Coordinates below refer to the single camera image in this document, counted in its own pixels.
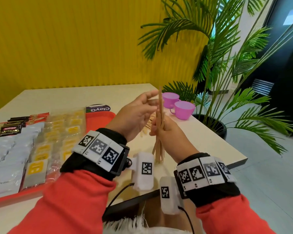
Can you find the person's left forearm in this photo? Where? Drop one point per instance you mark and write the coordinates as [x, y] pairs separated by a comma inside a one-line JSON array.
[[70, 204]]

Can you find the person's right fingers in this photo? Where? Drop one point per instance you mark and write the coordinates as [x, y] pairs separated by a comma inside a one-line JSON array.
[[155, 126]]

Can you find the black wristband with marker tags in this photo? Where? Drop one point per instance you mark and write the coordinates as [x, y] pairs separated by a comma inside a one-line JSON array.
[[97, 148], [205, 173]]

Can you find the person's right hand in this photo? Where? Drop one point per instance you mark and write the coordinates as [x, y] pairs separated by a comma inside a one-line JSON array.
[[175, 141]]

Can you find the bundle of wooden stir sticks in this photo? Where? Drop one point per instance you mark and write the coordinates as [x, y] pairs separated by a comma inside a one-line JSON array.
[[160, 104]]

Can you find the pile of black red sachets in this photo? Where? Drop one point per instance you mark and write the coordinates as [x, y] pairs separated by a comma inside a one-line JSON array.
[[16, 124]]

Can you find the purple plastic cup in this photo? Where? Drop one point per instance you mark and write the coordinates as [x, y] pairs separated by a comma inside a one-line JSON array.
[[170, 98], [184, 110]]

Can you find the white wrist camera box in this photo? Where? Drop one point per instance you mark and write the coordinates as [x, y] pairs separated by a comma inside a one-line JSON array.
[[168, 194], [144, 171]]

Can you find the pile of wooden stir sticks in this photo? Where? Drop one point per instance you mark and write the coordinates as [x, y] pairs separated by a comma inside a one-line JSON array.
[[147, 125]]

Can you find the person's left fingers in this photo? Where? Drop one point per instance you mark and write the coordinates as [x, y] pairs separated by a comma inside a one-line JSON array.
[[150, 96]]

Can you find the person's right forearm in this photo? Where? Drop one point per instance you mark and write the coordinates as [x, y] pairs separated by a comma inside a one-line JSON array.
[[232, 216]]

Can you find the red plastic tray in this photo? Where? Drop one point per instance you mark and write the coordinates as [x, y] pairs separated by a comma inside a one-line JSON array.
[[97, 120]]

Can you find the white fluffy garment trim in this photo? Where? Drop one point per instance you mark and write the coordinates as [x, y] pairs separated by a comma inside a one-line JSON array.
[[127, 227]]

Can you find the dark oval label card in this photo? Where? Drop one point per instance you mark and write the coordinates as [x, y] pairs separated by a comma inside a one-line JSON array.
[[99, 108]]

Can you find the green palm plant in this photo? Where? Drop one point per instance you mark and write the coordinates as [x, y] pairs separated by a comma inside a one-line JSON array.
[[222, 46]]

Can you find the white vent grille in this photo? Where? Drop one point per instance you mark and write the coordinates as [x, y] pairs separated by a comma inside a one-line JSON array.
[[263, 87]]

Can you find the black plant pot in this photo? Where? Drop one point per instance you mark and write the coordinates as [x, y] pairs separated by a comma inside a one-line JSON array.
[[217, 126]]

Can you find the stack of white sachets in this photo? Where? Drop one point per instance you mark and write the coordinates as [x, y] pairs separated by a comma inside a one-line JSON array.
[[8, 158]]

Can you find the stack of yellow label packets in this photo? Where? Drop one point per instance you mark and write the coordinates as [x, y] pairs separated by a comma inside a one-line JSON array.
[[56, 134]]

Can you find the person's left hand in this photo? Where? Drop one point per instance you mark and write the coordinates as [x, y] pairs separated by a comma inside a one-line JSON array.
[[130, 114]]

